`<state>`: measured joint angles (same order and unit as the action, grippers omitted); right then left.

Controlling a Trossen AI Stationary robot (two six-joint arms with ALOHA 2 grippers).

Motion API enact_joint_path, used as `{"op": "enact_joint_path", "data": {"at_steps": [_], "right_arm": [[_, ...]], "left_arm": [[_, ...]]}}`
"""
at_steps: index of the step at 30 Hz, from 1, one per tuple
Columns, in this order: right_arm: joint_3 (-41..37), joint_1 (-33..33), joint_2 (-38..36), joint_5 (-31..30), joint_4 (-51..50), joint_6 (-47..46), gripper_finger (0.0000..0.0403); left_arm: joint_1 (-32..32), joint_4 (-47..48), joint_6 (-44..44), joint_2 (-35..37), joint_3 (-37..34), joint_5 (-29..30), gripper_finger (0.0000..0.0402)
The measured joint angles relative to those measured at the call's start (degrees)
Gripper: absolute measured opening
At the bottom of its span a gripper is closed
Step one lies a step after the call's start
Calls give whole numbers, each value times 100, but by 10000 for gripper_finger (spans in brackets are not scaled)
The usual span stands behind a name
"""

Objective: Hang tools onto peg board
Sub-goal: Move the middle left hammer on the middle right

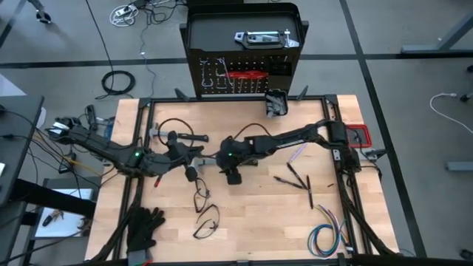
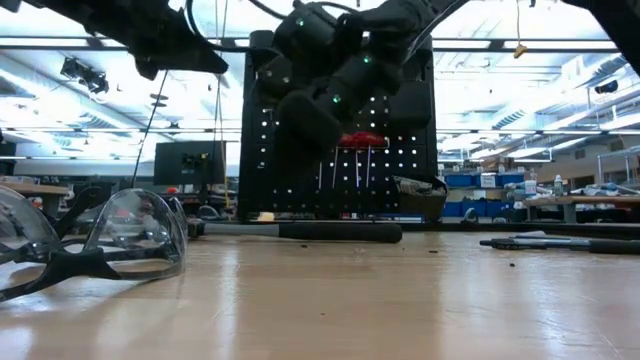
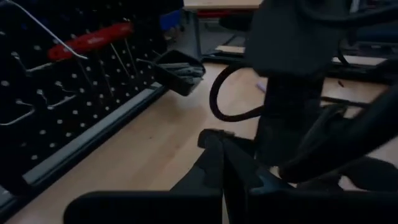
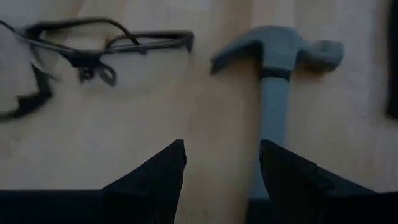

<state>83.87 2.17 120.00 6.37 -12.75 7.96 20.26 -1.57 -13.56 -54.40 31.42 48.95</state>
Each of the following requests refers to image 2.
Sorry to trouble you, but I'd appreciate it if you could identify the claw hammer black grip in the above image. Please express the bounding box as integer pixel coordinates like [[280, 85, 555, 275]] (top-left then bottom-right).
[[198, 220, 404, 245]]

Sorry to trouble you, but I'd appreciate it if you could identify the black plastic hanging bin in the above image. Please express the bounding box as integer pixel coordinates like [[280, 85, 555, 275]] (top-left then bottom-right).
[[393, 173, 450, 222]]

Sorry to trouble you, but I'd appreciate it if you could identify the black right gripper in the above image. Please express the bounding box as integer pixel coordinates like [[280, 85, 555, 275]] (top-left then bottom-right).
[[272, 54, 406, 181]]

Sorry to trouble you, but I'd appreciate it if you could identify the clear safety glasses black frame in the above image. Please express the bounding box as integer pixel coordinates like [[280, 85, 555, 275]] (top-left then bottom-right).
[[54, 184, 190, 239], [0, 182, 187, 304]]

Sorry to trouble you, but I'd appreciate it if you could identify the wooden workbench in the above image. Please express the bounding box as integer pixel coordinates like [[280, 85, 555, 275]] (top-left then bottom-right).
[[522, 193, 640, 225]]

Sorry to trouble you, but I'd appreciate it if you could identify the black ballpoint pen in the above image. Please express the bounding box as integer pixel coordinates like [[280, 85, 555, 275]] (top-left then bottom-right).
[[479, 235, 640, 255], [514, 233, 596, 244]]

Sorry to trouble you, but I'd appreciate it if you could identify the wooden side table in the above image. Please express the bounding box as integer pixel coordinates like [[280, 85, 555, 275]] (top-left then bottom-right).
[[0, 179, 71, 217]]

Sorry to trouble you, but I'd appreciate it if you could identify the black mounted device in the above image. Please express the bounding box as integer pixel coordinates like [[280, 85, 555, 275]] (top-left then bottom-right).
[[593, 78, 620, 96]]

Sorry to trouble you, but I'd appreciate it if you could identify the black computer monitor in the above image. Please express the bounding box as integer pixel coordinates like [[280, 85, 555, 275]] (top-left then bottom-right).
[[153, 140, 227, 187]]

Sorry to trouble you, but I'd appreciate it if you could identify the blue storage bin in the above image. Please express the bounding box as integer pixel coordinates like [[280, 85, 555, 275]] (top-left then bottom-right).
[[443, 172, 475, 189], [498, 172, 527, 188], [447, 199, 524, 219]]

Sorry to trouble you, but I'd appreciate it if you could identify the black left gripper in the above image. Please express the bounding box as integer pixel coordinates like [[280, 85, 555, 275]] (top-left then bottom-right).
[[49, 0, 230, 81]]

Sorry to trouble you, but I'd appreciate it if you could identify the black ceiling device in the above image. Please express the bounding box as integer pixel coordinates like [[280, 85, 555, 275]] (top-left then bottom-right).
[[59, 56, 110, 96]]

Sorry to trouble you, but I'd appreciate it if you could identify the black pegboard tool cart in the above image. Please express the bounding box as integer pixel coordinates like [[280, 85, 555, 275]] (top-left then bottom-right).
[[237, 29, 436, 224]]

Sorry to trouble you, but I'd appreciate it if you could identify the black aluminium table frame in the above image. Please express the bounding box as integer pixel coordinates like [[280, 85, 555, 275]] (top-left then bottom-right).
[[399, 217, 640, 241]]

